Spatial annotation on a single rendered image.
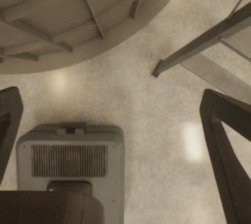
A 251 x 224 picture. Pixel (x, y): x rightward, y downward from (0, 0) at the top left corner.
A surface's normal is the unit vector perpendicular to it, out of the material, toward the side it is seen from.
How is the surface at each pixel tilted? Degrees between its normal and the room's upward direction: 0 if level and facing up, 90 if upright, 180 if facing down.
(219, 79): 0
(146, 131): 0
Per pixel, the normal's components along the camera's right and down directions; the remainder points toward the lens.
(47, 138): 0.03, -0.62
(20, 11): 0.03, 0.11
